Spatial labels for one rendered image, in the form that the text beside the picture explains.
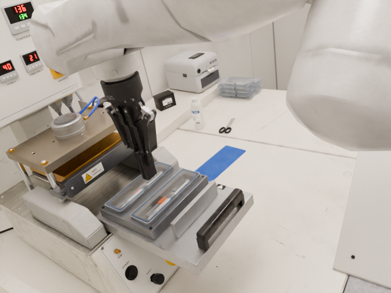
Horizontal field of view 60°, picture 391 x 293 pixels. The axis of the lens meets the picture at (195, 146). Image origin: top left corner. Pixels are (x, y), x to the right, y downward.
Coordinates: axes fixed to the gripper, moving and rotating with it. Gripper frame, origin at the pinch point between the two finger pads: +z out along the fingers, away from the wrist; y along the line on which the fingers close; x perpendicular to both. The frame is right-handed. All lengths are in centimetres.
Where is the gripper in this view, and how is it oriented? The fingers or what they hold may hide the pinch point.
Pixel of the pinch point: (146, 163)
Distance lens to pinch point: 75.9
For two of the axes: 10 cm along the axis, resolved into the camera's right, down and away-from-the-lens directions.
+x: 5.9, -5.0, 6.3
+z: 1.8, 8.4, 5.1
